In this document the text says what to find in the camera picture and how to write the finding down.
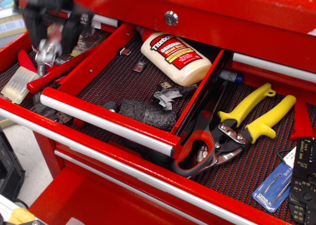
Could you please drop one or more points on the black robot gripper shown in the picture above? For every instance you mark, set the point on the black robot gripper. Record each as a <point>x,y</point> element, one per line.
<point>37,13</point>

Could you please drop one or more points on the silver metal box cutter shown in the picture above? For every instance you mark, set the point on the silver metal box cutter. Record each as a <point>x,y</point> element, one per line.
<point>53,39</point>

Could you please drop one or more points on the small red open drawer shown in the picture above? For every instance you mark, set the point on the small red open drawer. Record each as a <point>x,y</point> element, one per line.
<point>107,76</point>

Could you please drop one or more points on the wide red open drawer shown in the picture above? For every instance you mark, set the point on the wide red open drawer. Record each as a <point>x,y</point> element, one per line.
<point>99,179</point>

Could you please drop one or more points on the white Markers label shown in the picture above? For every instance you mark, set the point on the white Markers label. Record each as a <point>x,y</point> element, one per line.
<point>97,24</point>

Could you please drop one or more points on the dark packaged card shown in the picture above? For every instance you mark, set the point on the dark packaged card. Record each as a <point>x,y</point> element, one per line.
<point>89,39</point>

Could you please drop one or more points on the clear plastic bit case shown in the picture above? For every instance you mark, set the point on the clear plastic bit case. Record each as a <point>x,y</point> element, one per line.
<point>16,88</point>

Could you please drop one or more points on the brown electrical plug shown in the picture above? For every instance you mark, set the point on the brown electrical plug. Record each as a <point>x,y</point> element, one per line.
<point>63,118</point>

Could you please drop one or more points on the small metal connector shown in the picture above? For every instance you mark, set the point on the small metal connector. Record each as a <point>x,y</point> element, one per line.
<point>140,66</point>

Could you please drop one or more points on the black rubber foot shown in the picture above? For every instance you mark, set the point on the black rubber foot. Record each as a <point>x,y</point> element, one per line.
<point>112,106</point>

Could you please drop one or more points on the silver chest lock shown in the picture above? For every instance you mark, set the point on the silver chest lock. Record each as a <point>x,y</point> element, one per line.
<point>171,18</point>

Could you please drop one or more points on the small usb dongle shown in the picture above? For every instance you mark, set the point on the small usb dongle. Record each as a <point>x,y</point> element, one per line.
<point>164,86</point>

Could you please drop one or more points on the Titebond wood glue bottle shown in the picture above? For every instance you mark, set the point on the Titebond wood glue bottle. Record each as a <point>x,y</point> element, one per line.
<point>178,60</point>

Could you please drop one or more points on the black foam block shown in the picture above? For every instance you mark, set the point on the black foam block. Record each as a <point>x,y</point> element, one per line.
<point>150,113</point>

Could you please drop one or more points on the crumpled grey tape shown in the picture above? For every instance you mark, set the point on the crumpled grey tape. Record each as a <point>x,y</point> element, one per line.
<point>166,97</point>

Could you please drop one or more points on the red metal tool chest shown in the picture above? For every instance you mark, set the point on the red metal tool chest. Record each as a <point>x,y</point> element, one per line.
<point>273,35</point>

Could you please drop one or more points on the black crate on floor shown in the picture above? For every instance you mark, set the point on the black crate on floor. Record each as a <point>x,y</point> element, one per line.
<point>11,172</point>

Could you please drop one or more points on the blue capped marker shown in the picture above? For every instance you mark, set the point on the blue capped marker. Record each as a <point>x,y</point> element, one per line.
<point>231,76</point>

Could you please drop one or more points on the black hex key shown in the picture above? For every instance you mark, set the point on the black hex key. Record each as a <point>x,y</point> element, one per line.
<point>285,155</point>

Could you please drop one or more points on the red plastic piece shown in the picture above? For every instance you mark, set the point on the red plastic piece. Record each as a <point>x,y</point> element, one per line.
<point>302,126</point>

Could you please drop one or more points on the blue drill bit package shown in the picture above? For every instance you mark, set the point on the blue drill bit package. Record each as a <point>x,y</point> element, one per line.
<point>275,188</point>

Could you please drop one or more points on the small red handled cutters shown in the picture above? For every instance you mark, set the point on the small red handled cutters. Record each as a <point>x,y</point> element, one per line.
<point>42,68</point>

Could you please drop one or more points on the red handled pliers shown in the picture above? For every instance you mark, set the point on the red handled pliers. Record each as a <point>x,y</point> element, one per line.
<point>57,72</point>

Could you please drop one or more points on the red black handled scissors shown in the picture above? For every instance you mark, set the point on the red black handled scissors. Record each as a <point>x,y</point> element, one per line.
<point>198,147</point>

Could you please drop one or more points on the yellow handled tin snips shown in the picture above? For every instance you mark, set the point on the yellow handled tin snips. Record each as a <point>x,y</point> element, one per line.
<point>241,127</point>

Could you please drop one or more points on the black wire stripper tool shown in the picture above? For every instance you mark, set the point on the black wire stripper tool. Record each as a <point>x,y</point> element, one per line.
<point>302,196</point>

